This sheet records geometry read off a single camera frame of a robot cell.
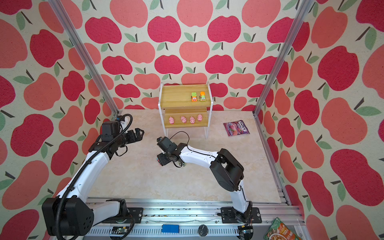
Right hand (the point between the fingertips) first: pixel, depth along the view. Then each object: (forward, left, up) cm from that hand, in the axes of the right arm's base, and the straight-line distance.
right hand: (166, 155), depth 88 cm
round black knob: (-34, -24, +2) cm, 42 cm away
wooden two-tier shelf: (+17, -11, +25) cm, 32 cm away
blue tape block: (-35, -7, -7) cm, 36 cm away
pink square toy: (+21, -8, +10) cm, 25 cm away
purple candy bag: (+30, -45, -5) cm, 54 cm away
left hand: (+5, +14, +14) cm, 20 cm away
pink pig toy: (+23, -18, +11) cm, 31 cm away
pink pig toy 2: (+21, -14, +10) cm, 27 cm away
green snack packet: (-30, -60, -7) cm, 68 cm away
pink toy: (+19, -1, +10) cm, 22 cm away
